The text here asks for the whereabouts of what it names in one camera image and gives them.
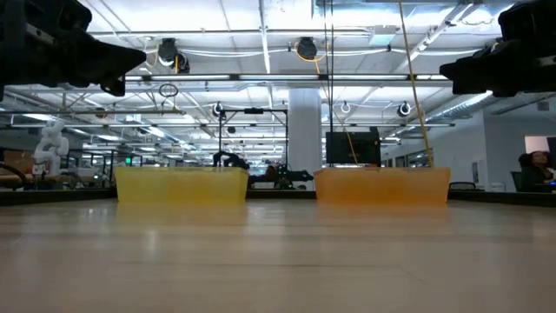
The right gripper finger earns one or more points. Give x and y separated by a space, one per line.
486 71

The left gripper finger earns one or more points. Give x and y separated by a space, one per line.
116 88
100 61

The black background robot arm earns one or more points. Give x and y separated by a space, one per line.
291 176
230 158

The yellow translucent plastic bin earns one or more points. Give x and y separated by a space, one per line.
180 187

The orange translucent plastic bin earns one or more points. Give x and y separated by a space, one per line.
382 187

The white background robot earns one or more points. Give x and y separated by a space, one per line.
50 143

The person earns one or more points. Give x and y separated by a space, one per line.
536 174
271 173

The black office chair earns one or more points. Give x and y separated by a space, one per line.
462 186

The brown cardboard box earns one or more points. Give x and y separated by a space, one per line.
19 161

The long linear ceiling light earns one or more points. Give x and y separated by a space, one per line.
278 77

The white structural column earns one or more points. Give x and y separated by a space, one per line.
304 113

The silver ventilation duct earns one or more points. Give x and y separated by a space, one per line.
478 104

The black background rig frame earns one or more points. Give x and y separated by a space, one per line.
253 111

